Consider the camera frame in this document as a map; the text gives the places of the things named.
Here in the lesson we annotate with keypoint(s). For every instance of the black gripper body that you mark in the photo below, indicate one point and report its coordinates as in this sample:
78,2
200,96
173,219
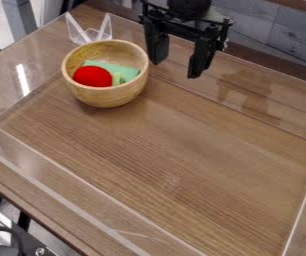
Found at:
189,17

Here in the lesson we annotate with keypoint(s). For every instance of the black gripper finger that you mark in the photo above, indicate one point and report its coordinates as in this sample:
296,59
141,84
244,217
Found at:
157,41
202,57

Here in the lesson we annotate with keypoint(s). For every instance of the red plush strawberry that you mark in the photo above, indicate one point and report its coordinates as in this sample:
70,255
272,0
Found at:
94,76

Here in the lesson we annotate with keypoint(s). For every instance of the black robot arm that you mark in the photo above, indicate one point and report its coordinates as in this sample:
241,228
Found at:
193,20

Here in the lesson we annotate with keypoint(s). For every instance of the wooden bowl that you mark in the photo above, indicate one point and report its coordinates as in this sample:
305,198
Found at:
113,51

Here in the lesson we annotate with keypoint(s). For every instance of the green rectangular block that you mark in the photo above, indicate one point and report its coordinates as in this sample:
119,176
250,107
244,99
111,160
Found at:
122,73

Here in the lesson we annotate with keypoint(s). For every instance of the clear acrylic tray walls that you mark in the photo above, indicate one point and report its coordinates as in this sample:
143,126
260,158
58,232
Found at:
191,172

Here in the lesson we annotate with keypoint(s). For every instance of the grey post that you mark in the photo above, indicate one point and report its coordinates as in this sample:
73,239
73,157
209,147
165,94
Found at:
20,17

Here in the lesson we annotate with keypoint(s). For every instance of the black metal bracket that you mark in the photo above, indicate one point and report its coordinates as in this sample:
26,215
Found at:
33,246

